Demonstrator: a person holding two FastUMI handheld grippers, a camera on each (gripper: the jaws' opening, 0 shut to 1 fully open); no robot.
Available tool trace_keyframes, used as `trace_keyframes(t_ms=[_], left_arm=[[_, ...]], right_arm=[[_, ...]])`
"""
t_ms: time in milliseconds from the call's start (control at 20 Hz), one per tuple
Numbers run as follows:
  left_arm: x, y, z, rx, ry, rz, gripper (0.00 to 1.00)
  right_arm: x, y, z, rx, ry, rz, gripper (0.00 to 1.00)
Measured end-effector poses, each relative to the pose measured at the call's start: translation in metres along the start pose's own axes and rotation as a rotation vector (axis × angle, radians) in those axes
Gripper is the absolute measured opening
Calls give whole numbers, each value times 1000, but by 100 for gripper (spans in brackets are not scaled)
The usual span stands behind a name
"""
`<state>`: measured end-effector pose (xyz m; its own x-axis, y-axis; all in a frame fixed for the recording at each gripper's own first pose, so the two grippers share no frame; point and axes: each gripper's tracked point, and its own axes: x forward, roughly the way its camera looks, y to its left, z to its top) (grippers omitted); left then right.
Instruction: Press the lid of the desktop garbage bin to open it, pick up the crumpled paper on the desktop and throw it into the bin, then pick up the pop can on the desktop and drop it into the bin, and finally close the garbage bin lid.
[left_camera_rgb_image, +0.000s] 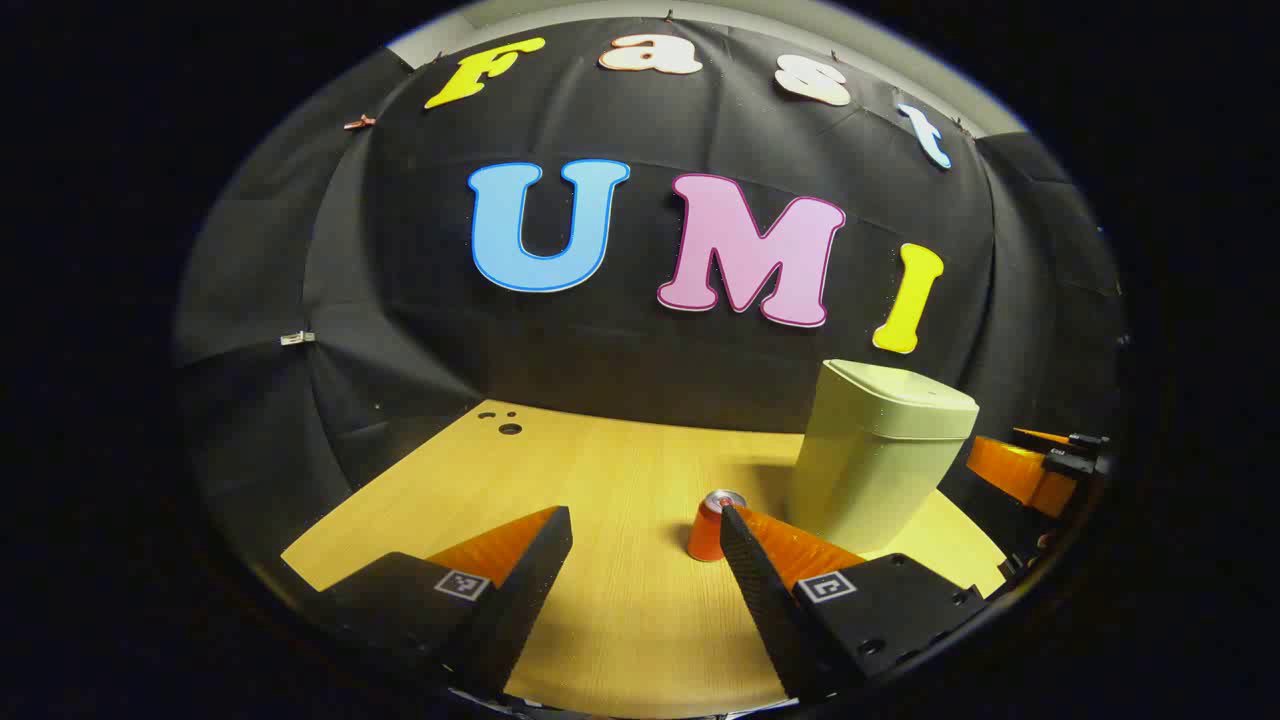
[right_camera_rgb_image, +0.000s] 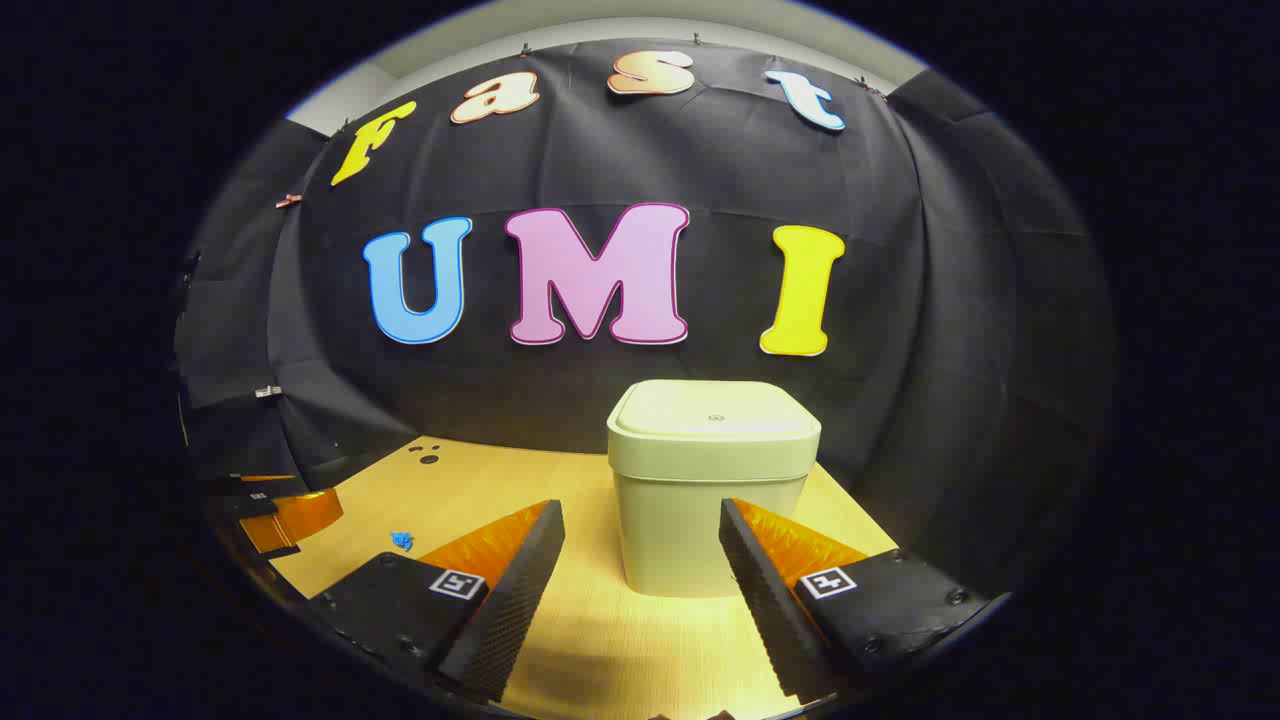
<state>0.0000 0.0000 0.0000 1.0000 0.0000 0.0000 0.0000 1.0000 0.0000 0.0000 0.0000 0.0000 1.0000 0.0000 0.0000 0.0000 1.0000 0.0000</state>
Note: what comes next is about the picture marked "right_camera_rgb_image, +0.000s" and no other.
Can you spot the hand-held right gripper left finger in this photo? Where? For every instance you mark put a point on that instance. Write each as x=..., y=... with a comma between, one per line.
x=520, y=590

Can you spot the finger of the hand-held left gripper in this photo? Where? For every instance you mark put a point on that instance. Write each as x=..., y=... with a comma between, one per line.
x=295, y=515

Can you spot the pale green desktop garbage bin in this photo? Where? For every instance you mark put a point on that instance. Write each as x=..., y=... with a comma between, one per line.
x=700, y=480

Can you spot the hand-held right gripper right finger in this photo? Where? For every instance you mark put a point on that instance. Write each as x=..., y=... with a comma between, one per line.
x=765, y=600

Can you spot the blue paper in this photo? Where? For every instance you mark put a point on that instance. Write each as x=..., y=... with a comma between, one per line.
x=402, y=541

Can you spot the wooden desktop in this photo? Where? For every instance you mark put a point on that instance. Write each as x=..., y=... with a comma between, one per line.
x=480, y=490

